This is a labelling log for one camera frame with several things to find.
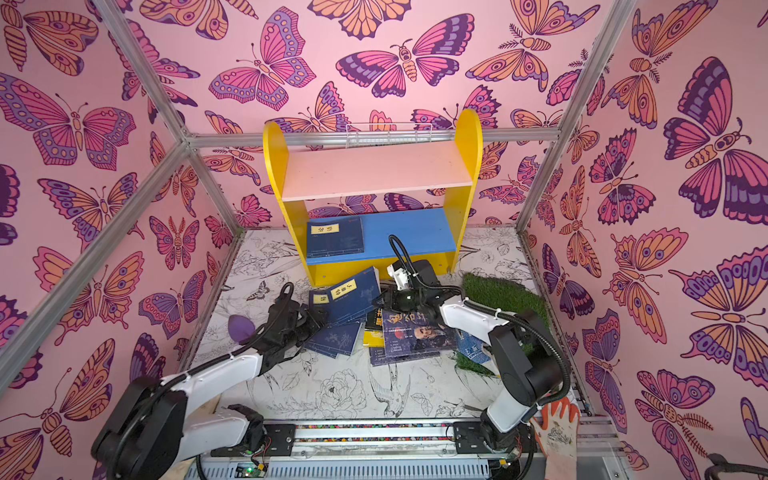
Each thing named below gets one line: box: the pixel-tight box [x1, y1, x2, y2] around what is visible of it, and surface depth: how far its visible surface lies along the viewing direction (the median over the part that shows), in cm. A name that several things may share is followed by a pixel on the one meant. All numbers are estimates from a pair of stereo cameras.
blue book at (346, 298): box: [309, 266, 382, 326], surface depth 92 cm
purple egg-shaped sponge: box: [228, 314, 256, 345], surface depth 97 cm
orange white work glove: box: [531, 397, 580, 480], surface depth 73 cm
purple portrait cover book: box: [382, 309, 458, 358], surface depth 87 cm
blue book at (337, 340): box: [304, 322, 362, 359], surface depth 89 cm
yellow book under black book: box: [362, 330, 385, 348], surface depth 89 cm
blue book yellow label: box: [307, 216, 365, 258], surface depth 99 cm
